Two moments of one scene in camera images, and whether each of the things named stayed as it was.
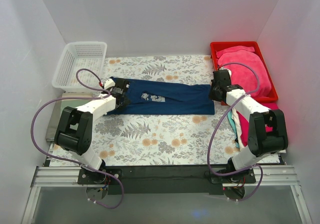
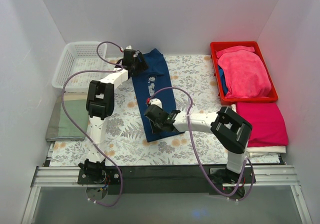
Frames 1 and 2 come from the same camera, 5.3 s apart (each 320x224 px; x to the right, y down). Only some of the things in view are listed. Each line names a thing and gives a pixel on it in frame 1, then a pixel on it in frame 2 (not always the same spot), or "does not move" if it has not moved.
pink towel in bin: x=248 y=70 does not move
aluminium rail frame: x=68 y=176 does not move
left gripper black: x=124 y=92 → x=139 y=63
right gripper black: x=214 y=91 → x=154 y=117
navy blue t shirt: x=155 y=98 → x=153 y=83
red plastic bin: x=215 y=46 does not move
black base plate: x=165 y=180 does not move
